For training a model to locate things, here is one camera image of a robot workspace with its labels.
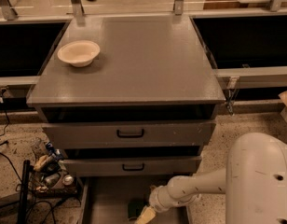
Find black top drawer handle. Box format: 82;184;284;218
116;129;144;138

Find green sponge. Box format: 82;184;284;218
128;200;145;220

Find black drawer handle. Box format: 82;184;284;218
122;163;145;172
116;129;144;138

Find grey drawer cabinet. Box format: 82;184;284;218
26;14;226;179

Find white bowl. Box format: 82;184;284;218
57;40;101;67

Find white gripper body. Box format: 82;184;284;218
148;186;179;213

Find metal railing frame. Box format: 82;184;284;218
0;0;287;110

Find grey bottom drawer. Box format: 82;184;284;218
77;174;192;224

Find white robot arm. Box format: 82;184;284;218
135;133;287;224

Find grey middle drawer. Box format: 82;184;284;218
63;156;201;176

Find grey drawer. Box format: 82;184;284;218
43;120;216;149
77;174;192;224
63;156;201;176

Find black stand post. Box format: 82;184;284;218
17;160;30;224

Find black floor cables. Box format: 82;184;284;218
0;91;79;224

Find black middle drawer handle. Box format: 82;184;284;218
122;163;145;172

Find grey top drawer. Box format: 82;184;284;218
43;120;216;149

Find silver can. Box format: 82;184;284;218
62;175;74;186

